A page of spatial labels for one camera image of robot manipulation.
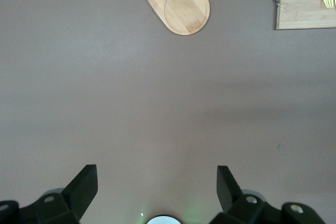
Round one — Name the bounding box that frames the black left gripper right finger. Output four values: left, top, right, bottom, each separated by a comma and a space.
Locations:
211, 165, 327, 224

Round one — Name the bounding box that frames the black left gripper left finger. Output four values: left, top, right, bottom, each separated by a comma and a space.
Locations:
0, 164, 99, 224

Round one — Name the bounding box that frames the wooden mug rack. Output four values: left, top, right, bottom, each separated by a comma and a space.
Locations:
142, 0, 211, 36

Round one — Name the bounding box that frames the brown table cover sheet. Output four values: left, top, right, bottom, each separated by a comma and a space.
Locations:
0, 0, 336, 224

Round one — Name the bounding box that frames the bamboo cutting board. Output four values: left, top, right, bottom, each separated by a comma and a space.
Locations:
270, 0, 336, 30

